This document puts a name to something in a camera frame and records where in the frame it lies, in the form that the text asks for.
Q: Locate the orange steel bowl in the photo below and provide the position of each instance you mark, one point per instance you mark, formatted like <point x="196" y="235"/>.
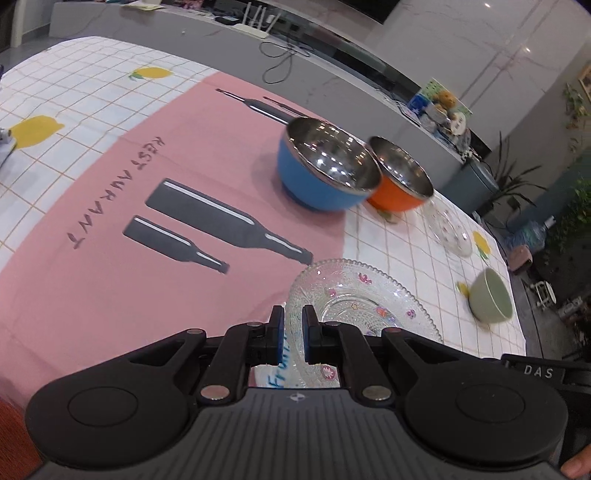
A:
<point x="392" y="198"/>

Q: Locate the small white stool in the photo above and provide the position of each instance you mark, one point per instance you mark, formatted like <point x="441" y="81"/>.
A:
<point x="545" y="291"/>

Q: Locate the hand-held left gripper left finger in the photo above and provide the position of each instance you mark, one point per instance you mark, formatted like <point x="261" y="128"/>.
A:
<point x="278" y="334"/>

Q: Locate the large floral glass plate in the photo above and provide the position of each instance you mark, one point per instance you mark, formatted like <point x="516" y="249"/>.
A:
<point x="351" y="300"/>

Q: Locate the long grey stone bench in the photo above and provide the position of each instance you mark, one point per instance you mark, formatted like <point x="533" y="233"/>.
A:
<point x="184" y="44"/>

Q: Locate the yellow plush toy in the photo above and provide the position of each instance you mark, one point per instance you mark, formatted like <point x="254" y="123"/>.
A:
<point x="445" y="98"/>

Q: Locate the pink stool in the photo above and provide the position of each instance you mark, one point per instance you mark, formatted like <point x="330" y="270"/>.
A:
<point x="521" y="259"/>

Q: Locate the potted long-leaf plant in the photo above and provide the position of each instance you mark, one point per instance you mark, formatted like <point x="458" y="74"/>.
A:
<point x="512" y="184"/>

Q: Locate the blue water bottle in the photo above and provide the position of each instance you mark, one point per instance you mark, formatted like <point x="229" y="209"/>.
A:
<point x="531" y="233"/>

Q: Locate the green ceramic bowl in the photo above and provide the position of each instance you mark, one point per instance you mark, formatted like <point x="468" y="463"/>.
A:
<point x="491" y="295"/>

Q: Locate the person's right hand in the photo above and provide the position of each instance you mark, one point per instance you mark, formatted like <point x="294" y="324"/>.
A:
<point x="578" y="467"/>

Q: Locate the leafy green plants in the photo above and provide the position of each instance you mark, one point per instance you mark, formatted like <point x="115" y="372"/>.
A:
<point x="572" y="217"/>

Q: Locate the grey-blue round bin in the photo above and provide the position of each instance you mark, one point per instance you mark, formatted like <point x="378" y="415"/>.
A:
<point x="480" y="182"/>

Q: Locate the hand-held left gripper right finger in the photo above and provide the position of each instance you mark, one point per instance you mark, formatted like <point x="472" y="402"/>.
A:
<point x="307" y="337"/>

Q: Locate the white router with antennas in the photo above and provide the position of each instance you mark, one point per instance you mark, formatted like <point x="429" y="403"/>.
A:
<point x="258" y="27"/>

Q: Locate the small floral glass plate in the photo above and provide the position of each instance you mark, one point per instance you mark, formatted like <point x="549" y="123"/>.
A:
<point x="451" y="230"/>

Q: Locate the blue steel bowl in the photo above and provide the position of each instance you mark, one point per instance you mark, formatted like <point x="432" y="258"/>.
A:
<point x="314" y="184"/>

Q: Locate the blue box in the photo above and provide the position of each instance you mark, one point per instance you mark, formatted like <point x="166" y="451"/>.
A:
<point x="418" y="102"/>

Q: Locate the grey metal object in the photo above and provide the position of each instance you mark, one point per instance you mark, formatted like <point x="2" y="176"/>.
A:
<point x="5" y="147"/>

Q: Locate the lemon and bottle print tablecloth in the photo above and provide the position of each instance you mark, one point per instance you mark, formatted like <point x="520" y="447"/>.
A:
<point x="115" y="295"/>

